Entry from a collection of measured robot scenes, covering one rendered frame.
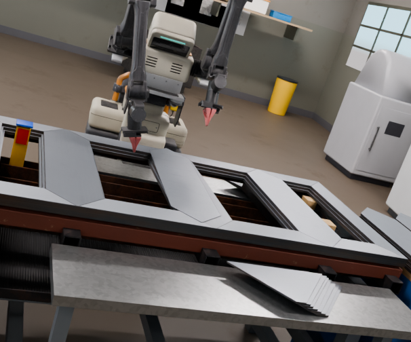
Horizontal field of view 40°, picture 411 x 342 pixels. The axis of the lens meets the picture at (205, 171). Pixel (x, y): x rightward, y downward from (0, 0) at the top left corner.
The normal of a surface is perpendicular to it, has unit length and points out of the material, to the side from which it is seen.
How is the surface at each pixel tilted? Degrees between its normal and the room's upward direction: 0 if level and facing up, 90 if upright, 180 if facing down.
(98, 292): 0
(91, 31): 90
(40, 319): 0
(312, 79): 90
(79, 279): 0
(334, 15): 90
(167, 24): 42
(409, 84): 71
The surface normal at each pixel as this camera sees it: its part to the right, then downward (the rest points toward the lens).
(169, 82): 0.16, 0.35
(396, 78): 0.31, 0.05
